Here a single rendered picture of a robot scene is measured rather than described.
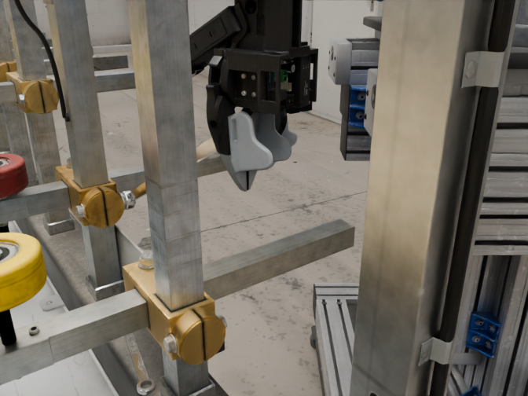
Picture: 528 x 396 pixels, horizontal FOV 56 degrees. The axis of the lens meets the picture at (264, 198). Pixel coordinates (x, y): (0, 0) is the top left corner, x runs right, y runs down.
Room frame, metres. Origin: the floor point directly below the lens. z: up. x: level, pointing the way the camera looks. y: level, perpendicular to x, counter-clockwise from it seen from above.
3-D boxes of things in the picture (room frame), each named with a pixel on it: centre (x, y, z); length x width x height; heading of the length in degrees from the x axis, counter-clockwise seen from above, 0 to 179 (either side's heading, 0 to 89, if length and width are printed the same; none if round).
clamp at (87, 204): (0.63, 0.24, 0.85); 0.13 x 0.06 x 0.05; 36
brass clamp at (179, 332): (0.43, 0.10, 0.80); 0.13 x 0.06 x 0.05; 36
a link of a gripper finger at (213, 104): (0.49, 0.04, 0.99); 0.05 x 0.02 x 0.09; 146
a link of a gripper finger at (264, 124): (0.51, 0.00, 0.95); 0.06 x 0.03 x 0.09; 56
